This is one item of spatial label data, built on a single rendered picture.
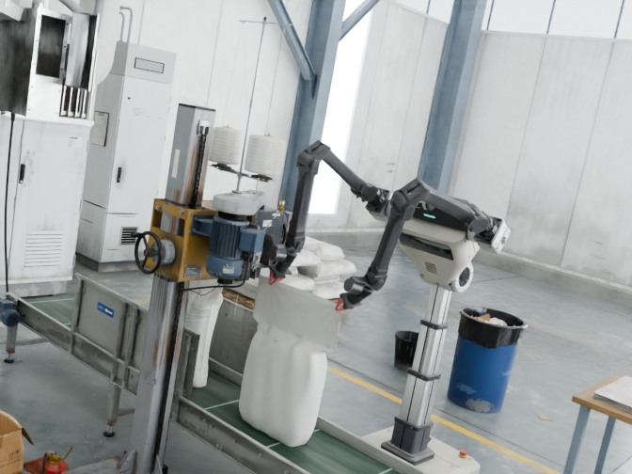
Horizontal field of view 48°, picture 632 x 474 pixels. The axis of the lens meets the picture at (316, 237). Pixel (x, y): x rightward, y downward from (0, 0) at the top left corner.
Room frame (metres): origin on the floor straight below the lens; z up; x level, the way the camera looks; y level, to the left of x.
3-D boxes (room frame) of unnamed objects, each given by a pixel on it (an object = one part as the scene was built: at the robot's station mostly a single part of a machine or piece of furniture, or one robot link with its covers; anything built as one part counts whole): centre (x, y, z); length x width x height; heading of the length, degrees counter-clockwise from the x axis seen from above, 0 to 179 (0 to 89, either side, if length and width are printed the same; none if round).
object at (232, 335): (3.89, 0.52, 0.54); 1.05 x 0.02 x 0.41; 51
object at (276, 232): (3.39, 0.34, 1.21); 0.30 x 0.25 x 0.30; 51
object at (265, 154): (3.05, 0.27, 1.61); 0.17 x 0.17 x 0.17
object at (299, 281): (6.18, 0.27, 0.32); 0.66 x 0.43 x 0.15; 143
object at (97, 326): (3.47, 0.85, 0.54); 1.05 x 0.02 x 0.41; 51
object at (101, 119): (6.72, 2.19, 1.34); 0.24 x 0.04 x 0.32; 51
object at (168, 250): (2.95, 0.63, 1.14); 0.11 x 0.06 x 0.11; 51
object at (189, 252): (3.11, 0.53, 1.18); 0.34 x 0.25 x 0.31; 141
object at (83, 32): (4.74, 1.72, 1.95); 0.30 x 0.01 x 0.48; 51
